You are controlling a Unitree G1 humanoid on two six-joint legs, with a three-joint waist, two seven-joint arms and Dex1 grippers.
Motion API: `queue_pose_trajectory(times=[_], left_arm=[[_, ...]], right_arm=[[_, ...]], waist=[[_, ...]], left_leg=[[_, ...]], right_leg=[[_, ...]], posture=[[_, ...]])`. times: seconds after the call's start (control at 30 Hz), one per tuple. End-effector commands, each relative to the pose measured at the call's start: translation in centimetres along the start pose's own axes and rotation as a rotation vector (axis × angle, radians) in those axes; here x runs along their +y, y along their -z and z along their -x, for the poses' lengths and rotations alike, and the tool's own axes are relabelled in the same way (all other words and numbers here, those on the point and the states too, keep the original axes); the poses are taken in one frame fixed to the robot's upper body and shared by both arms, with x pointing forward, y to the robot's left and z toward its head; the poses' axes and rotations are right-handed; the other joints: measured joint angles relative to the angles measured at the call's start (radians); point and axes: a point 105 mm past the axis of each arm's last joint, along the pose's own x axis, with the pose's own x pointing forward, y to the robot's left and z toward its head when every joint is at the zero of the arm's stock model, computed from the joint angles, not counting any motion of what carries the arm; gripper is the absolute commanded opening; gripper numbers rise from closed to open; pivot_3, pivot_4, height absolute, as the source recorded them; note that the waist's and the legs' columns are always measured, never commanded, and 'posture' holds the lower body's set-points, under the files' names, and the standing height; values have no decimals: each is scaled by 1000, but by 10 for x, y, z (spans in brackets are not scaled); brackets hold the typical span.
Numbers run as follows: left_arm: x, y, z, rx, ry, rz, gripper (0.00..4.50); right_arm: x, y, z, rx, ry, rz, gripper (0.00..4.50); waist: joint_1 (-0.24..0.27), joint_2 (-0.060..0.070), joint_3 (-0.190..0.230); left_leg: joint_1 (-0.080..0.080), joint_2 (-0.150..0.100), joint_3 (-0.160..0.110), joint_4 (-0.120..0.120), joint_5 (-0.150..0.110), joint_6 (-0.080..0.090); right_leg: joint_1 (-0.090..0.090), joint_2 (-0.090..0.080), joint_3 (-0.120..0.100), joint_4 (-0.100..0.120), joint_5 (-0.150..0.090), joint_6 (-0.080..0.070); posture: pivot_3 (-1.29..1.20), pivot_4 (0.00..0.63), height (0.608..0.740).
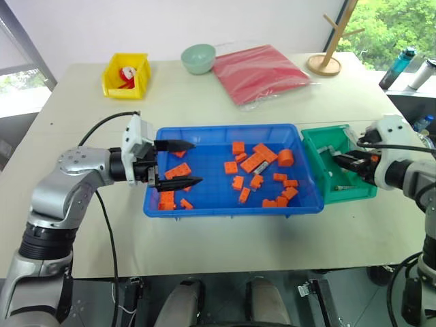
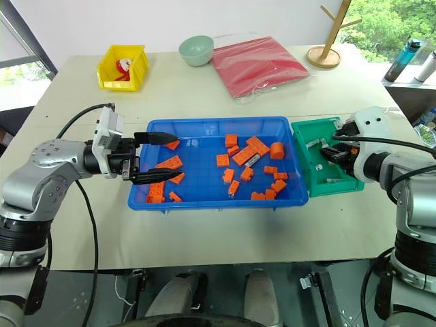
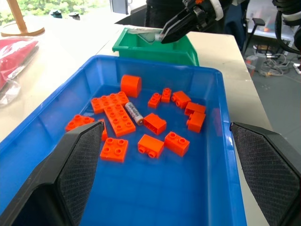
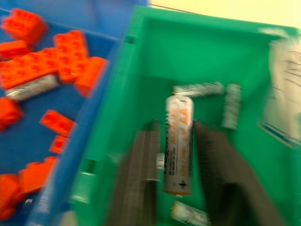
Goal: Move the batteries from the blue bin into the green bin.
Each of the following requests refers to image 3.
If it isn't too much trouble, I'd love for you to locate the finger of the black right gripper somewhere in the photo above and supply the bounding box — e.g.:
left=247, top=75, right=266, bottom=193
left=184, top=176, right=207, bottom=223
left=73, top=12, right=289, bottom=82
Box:
left=162, top=8, right=195, bottom=34
left=161, top=20, right=201, bottom=45

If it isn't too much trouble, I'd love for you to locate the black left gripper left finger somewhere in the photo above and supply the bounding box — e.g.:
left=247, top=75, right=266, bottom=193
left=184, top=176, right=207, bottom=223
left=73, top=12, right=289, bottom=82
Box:
left=0, top=121, right=105, bottom=226

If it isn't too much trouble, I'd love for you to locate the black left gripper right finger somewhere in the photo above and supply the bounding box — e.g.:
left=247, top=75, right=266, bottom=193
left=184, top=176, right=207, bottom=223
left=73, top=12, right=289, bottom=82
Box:
left=230, top=121, right=301, bottom=226

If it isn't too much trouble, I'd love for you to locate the green plastic bin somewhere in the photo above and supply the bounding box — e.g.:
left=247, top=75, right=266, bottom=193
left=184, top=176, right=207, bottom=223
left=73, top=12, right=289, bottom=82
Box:
left=112, top=27, right=200, bottom=67

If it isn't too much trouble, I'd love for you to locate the blue plastic bin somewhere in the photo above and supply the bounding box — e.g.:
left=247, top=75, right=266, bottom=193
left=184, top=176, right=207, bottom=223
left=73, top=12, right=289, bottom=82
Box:
left=0, top=55, right=247, bottom=226

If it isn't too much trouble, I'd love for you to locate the clear plastic sheet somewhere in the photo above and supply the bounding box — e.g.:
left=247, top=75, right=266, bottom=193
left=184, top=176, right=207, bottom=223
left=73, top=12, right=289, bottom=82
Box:
left=128, top=27, right=163, bottom=44

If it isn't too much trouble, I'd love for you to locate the black chair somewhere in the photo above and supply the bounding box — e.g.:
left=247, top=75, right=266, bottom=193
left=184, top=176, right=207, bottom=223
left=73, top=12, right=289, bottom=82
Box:
left=242, top=17, right=267, bottom=55

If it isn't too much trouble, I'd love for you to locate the small orange brick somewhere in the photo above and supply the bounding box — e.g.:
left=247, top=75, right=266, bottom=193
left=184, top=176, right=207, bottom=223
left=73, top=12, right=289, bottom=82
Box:
left=147, top=92, right=162, bottom=109
left=161, top=88, right=172, bottom=104

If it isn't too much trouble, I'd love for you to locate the orange eight-stud brick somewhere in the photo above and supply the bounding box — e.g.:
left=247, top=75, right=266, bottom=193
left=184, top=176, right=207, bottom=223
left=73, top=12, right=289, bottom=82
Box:
left=90, top=91, right=130, bottom=115
left=103, top=103, right=137, bottom=137

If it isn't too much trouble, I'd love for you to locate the orange rounded block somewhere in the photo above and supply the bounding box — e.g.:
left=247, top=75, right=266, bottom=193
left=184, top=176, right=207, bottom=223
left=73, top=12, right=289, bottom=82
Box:
left=120, top=74, right=143, bottom=98

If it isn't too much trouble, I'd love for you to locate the grey box on floor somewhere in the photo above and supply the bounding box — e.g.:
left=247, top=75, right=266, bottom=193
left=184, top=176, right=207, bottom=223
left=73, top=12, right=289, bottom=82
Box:
left=244, top=53, right=267, bottom=72

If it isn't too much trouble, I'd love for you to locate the white AA battery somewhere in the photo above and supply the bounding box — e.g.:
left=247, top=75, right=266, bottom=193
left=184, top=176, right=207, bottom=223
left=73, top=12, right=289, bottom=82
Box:
left=125, top=102, right=144, bottom=126

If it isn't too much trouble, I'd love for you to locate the red item in clear bag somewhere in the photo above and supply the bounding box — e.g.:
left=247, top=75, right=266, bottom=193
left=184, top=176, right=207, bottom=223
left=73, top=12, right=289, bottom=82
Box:
left=0, top=37, right=40, bottom=108

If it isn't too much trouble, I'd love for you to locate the wooden stand with round base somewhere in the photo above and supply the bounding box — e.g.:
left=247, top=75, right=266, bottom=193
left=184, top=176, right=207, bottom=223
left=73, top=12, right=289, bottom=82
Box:
left=0, top=0, right=46, bottom=37

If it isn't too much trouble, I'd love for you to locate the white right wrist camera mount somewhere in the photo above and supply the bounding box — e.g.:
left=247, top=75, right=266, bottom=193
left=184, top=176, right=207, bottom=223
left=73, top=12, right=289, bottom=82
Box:
left=209, top=0, right=224, bottom=21

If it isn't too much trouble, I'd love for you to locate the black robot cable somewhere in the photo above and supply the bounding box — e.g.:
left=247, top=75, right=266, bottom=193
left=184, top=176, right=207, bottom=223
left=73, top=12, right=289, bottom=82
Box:
left=272, top=0, right=301, bottom=54

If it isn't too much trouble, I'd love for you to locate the tangle of floor cables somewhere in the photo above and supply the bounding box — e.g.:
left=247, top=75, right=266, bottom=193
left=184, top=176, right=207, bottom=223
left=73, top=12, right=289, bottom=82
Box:
left=258, top=53, right=301, bottom=77

